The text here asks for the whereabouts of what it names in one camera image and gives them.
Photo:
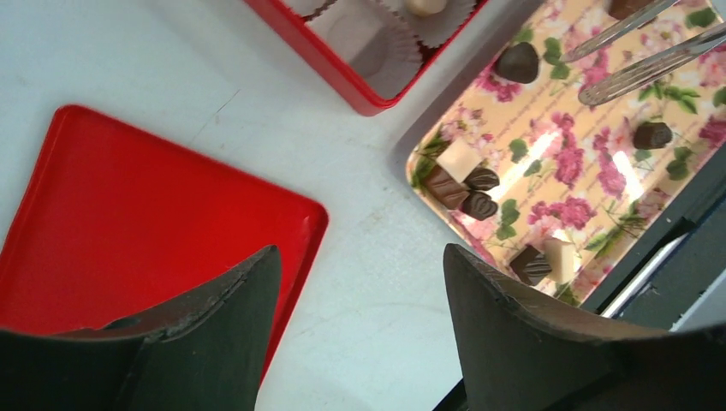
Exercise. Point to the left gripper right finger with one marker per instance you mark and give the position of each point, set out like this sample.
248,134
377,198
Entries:
520,349

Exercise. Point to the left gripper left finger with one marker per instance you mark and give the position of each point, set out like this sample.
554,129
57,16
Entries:
202,350

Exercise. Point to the red box lid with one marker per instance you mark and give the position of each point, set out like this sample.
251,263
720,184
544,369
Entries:
116,220

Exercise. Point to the red chocolate box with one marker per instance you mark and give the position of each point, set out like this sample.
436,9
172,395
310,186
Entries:
370,52

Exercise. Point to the dark striped square chocolate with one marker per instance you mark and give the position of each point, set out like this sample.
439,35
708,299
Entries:
530,265

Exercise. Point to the white square chocolate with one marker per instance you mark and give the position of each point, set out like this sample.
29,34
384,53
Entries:
561,257

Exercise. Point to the round dark chocolate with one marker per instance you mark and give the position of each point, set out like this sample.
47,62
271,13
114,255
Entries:
652,135

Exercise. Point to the heart dark chocolate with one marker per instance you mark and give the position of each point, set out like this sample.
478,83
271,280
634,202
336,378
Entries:
518,63

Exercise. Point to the floral serving tray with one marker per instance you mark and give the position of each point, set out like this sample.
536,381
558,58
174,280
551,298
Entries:
511,164

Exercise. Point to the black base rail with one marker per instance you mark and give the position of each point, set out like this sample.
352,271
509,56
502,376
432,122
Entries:
677,259

